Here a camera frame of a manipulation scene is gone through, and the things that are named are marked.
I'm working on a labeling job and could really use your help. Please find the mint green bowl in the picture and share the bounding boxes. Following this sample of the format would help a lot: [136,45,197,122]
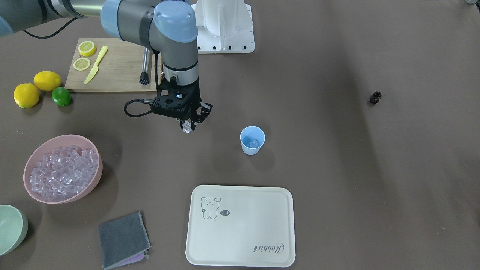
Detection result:
[0,205,29,256]

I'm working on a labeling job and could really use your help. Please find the yellow plastic knife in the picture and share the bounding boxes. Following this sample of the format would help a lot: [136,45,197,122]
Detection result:
[84,46,109,84]

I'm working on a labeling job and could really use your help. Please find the lemon slice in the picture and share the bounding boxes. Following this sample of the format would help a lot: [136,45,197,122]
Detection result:
[73,57,91,71]
[78,40,97,57]

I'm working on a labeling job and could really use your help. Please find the steel muddler black tip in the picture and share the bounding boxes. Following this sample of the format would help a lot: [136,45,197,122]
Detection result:
[139,48,152,85]

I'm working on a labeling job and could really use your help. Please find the green lime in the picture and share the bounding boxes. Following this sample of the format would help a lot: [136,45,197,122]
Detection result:
[51,87,72,107]

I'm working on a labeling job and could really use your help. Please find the clear ice cube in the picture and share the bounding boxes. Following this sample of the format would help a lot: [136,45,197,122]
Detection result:
[182,121,192,134]

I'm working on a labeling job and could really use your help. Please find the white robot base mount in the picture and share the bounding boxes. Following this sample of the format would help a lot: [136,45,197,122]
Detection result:
[191,0,255,54]

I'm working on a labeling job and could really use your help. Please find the pile of clear ice cubes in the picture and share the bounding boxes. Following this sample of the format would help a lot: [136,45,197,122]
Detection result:
[27,145,100,202]

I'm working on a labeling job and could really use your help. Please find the upper lemon slice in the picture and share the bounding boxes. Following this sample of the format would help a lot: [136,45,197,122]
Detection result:
[78,40,97,57]

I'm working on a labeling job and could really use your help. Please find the ice cube in cup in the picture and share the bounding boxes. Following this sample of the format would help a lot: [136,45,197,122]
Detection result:
[248,139,260,149]

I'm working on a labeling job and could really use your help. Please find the wooden cutting board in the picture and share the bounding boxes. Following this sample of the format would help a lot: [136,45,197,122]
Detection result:
[64,37,156,92]

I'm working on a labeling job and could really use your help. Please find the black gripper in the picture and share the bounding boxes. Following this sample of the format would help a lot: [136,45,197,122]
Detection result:
[157,81,213,130]

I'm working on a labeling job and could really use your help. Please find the yellow lemon near board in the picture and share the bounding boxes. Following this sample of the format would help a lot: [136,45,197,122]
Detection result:
[34,70,62,91]

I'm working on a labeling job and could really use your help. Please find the light blue plastic cup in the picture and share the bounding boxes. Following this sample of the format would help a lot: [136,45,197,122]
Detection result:
[240,126,266,155]

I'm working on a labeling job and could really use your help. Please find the cream rabbit tray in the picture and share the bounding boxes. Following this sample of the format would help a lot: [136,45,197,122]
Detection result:
[185,184,296,268]

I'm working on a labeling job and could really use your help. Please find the yellow lemon outer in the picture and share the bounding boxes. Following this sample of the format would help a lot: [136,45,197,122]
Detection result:
[13,83,40,109]

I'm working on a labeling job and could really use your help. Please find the pink bowl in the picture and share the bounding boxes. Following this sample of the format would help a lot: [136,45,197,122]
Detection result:
[23,135,103,204]

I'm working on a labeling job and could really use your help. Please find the lower lemon slice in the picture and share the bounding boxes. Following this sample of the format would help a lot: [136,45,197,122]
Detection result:
[73,57,91,71]

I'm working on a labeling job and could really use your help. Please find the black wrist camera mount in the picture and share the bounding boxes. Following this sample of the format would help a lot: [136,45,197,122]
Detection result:
[123,90,193,121]

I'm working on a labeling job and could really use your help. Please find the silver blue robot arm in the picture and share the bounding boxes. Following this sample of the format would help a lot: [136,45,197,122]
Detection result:
[0,0,212,131]

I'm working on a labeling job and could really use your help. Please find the dark cherries pair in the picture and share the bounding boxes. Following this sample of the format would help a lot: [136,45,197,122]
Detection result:
[370,91,383,104]

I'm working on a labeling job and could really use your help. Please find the grey folded cloth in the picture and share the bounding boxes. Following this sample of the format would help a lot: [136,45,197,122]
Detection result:
[97,211,151,270]

